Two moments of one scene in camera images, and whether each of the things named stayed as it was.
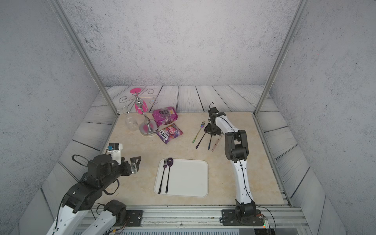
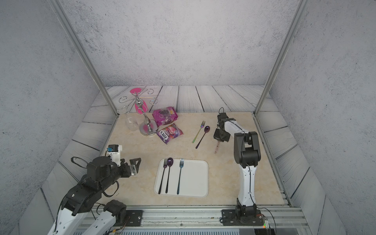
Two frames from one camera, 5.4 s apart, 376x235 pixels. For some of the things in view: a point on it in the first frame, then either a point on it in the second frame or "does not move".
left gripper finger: (133, 160) does not move
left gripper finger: (134, 168) does not move
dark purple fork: (165, 165) does not move
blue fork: (209, 142) → (181, 164)
